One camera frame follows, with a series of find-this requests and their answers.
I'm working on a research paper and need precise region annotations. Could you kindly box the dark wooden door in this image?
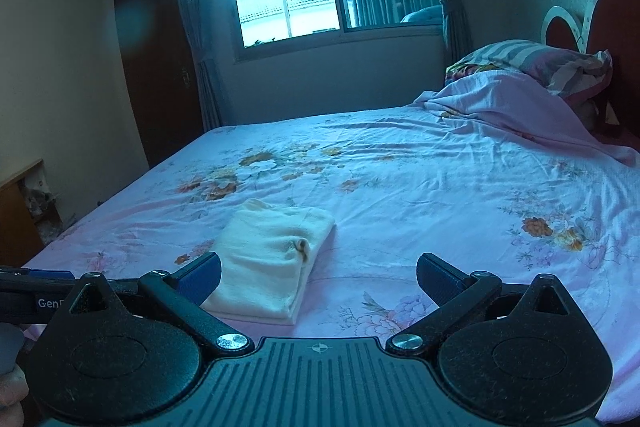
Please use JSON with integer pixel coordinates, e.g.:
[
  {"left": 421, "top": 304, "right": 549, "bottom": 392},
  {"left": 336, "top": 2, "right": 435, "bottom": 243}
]
[{"left": 112, "top": 0, "right": 205, "bottom": 168}]

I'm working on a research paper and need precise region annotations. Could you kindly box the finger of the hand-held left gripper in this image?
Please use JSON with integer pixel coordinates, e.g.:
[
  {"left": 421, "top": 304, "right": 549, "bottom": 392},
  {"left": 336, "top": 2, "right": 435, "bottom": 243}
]
[{"left": 0, "top": 267, "right": 77, "bottom": 281}]

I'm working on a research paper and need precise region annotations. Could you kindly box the pink blanket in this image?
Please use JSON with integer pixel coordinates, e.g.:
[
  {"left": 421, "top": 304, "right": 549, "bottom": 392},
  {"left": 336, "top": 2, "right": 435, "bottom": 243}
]
[{"left": 407, "top": 69, "right": 640, "bottom": 168}]

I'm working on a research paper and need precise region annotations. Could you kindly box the person's left hand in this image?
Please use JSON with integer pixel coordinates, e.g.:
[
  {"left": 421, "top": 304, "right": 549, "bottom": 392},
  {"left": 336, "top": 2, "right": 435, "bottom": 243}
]
[{"left": 0, "top": 361, "right": 29, "bottom": 427}]

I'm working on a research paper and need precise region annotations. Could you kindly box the bed with floral sheet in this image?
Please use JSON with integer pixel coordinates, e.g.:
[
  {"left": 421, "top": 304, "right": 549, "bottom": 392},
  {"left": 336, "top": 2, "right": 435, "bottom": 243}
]
[{"left": 22, "top": 106, "right": 640, "bottom": 424}]

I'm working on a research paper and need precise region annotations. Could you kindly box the cream knit sweater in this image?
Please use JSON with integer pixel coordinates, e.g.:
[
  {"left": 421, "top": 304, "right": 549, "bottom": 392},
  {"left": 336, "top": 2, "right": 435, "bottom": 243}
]
[{"left": 200, "top": 198, "right": 337, "bottom": 324}]

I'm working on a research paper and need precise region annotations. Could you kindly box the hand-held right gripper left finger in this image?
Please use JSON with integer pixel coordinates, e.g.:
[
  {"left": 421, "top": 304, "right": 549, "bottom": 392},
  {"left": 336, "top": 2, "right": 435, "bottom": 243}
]
[{"left": 67, "top": 251, "right": 255, "bottom": 354}]

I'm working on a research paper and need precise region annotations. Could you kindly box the teal cloth bundle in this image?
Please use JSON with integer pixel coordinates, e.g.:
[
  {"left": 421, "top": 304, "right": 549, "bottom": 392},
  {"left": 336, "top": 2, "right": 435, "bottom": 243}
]
[{"left": 400, "top": 4, "right": 445, "bottom": 26}]

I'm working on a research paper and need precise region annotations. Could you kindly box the wooden nightstand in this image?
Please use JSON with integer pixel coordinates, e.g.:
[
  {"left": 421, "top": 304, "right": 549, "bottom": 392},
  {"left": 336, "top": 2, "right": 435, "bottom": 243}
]
[{"left": 0, "top": 159, "right": 66, "bottom": 259}]

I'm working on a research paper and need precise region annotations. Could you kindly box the red and white headboard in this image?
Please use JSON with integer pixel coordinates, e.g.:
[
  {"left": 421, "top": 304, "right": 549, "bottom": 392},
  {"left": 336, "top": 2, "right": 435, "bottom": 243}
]
[{"left": 542, "top": 0, "right": 640, "bottom": 144}]

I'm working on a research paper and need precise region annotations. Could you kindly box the striped pillow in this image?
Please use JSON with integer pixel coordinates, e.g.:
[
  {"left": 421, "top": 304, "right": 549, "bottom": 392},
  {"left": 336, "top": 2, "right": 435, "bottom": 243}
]
[{"left": 444, "top": 39, "right": 614, "bottom": 100}]

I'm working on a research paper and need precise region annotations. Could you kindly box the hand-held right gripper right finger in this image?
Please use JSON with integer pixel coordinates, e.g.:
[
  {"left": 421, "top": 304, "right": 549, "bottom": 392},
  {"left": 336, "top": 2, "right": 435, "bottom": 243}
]
[{"left": 386, "top": 252, "right": 576, "bottom": 353}]

